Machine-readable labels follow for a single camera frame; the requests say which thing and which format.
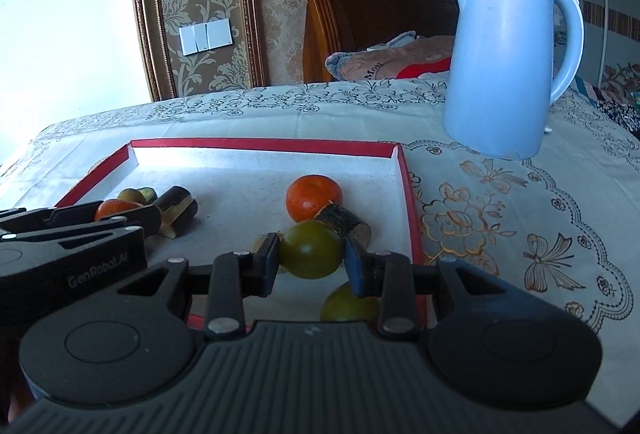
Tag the gold wall panel frame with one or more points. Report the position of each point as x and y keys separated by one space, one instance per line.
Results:
x=147 y=13

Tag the light green cucumber chunk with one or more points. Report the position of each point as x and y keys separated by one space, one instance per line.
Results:
x=147 y=194

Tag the orange tangerine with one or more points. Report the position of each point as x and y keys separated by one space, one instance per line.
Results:
x=310 y=196
x=112 y=209

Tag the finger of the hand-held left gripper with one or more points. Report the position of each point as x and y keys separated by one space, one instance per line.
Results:
x=100 y=234
x=80 y=216

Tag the folded printed blanket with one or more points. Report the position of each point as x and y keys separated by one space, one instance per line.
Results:
x=390 y=61

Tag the small yellow round citrus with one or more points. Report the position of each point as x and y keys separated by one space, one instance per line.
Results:
x=131 y=195

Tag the light blue electric kettle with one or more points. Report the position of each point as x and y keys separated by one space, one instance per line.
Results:
x=500 y=63

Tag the yellow-green tangerine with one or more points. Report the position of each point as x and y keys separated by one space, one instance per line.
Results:
x=310 y=249

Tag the patterned bedding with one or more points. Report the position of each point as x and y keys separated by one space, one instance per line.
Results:
x=615 y=108

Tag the green tangerine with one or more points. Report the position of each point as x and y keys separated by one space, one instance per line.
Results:
x=345 y=309

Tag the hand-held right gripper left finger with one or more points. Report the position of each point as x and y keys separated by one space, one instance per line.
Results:
x=269 y=264

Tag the red shallow cardboard box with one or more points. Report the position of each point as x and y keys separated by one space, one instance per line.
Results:
x=235 y=179

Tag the white floral tablecloth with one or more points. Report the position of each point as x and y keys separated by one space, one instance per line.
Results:
x=500 y=224

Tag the black sushi piece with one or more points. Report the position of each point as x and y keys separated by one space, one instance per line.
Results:
x=345 y=221

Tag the dark green cucumber chunk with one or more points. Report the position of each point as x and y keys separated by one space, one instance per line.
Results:
x=177 y=209

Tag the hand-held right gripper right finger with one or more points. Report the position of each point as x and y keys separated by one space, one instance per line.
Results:
x=355 y=271

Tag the white wall light switch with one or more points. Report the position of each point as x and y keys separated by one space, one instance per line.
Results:
x=206 y=36

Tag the brown wooden headboard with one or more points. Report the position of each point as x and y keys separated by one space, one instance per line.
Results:
x=370 y=8

